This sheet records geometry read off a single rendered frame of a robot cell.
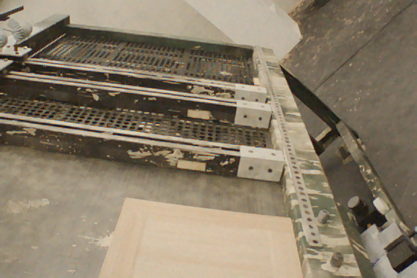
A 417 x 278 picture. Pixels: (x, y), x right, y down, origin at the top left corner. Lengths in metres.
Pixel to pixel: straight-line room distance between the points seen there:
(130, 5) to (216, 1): 2.07
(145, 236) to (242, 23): 4.00
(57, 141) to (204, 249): 0.55
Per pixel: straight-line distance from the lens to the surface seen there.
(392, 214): 1.83
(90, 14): 6.65
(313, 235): 0.92
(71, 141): 1.16
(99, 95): 1.46
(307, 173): 1.14
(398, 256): 0.91
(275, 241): 0.93
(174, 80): 1.57
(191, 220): 0.93
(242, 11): 4.67
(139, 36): 2.31
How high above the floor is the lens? 1.43
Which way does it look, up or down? 15 degrees down
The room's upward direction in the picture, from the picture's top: 52 degrees counter-clockwise
